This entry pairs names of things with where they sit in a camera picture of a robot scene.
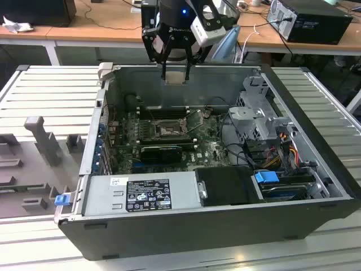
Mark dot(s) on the blue case latch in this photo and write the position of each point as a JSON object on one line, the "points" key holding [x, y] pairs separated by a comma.
{"points": [[62, 200]]}

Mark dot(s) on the hard disk drive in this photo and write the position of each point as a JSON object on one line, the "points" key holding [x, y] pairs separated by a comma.
{"points": [[285, 192]]}

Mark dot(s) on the black RAM slot bank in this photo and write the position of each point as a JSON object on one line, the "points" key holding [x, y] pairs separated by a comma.
{"points": [[169, 113], [166, 139]]}

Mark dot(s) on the crumpled white paper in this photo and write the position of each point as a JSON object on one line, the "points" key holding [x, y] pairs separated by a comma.
{"points": [[17, 26]]}

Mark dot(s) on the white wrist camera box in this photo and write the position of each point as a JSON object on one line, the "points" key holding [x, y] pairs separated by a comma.
{"points": [[207, 35]]}

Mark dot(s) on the large black box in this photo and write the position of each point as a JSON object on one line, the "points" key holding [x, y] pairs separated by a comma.
{"points": [[36, 11]]}

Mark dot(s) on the silver metal drive cage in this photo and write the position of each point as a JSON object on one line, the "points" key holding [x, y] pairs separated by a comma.
{"points": [[245, 115]]}

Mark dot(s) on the black open PC case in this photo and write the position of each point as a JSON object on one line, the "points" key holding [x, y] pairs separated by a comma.
{"points": [[197, 234]]}

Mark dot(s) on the black graphics card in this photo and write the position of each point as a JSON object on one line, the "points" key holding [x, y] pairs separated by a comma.
{"points": [[160, 154]]}

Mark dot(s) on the small silver CPU plate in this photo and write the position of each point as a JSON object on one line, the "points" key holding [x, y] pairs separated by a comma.
{"points": [[176, 78]]}

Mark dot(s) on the CPU socket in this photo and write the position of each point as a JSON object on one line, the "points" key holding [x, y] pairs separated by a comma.
{"points": [[169, 130]]}

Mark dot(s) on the grey parts rack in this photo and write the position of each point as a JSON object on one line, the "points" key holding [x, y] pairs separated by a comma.
{"points": [[34, 169]]}

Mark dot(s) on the black plastic shroud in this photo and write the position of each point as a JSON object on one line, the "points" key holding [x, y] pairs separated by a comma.
{"points": [[225, 186]]}

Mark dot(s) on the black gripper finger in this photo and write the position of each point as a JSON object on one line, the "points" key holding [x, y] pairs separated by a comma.
{"points": [[187, 73], [163, 70]]}

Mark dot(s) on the blue disk carrier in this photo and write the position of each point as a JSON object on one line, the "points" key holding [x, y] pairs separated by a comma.
{"points": [[266, 178]]}

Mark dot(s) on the green motherboard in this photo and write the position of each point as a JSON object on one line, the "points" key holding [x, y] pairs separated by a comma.
{"points": [[208, 146]]}

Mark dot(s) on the black desktop computer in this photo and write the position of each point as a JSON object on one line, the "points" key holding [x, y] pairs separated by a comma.
{"points": [[318, 25]]}

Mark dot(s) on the grey power supply unit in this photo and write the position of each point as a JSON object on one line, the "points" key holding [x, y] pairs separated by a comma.
{"points": [[98, 197]]}

